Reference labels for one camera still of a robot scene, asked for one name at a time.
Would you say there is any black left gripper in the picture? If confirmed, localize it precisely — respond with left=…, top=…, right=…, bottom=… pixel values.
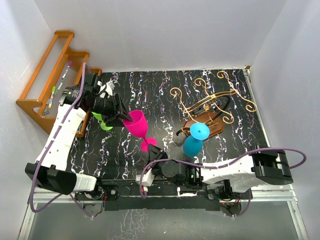
left=89, top=94, right=133, bottom=127

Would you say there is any blue wine glass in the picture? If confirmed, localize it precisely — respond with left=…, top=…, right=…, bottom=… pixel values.
left=182, top=122, right=210, bottom=157

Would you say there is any aluminium frame rail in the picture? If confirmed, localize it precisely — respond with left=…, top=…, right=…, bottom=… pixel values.
left=18, top=69, right=310, bottom=240

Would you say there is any pink wine glass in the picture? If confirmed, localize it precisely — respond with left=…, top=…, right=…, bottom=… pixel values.
left=123, top=110, right=157, bottom=152

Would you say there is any green wine glass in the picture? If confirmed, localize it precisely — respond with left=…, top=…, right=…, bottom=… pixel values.
left=92, top=112, right=113, bottom=131

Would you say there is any green capped marker pen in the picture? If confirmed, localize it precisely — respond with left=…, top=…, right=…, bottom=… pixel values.
left=48, top=85, right=56, bottom=109

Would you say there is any wooden tiered shelf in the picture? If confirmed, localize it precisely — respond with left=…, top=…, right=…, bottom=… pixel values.
left=16, top=30, right=90, bottom=134

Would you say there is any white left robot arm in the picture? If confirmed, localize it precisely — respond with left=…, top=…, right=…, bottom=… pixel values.
left=25, top=72, right=132, bottom=200

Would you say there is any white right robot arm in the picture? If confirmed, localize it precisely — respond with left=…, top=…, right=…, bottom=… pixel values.
left=135, top=146, right=294, bottom=199

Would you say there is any pink capped marker pen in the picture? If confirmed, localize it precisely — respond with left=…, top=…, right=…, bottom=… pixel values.
left=56, top=61, right=73, bottom=91

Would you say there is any gold wire wine glass rack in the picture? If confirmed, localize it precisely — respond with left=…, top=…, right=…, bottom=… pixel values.
left=170, top=70, right=258, bottom=138

